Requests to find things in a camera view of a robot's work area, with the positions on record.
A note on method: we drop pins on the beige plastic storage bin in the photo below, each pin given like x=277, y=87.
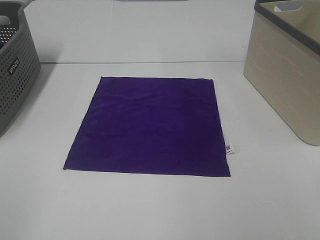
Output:
x=283, y=62

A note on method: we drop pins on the white towel care label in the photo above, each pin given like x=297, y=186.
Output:
x=229, y=149

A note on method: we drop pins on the purple towel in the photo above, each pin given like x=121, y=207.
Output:
x=151, y=125

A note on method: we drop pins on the grey perforated plastic basket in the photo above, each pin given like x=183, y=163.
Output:
x=19, y=61

